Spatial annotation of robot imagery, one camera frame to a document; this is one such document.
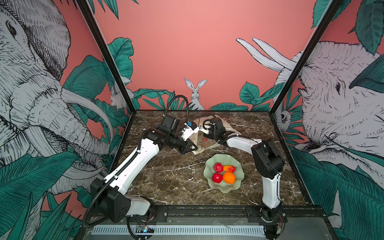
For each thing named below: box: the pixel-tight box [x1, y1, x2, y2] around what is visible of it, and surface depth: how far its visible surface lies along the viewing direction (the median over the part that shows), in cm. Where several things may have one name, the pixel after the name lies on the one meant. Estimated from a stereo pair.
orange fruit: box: [223, 171, 236, 185], surface depth 83 cm
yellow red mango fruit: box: [223, 165, 237, 173], surface depth 88 cm
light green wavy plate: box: [203, 154, 245, 194], surface depth 88 cm
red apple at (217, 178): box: [212, 173, 223, 184], surface depth 84 cm
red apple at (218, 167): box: [213, 162, 224, 173], surface depth 88 cm
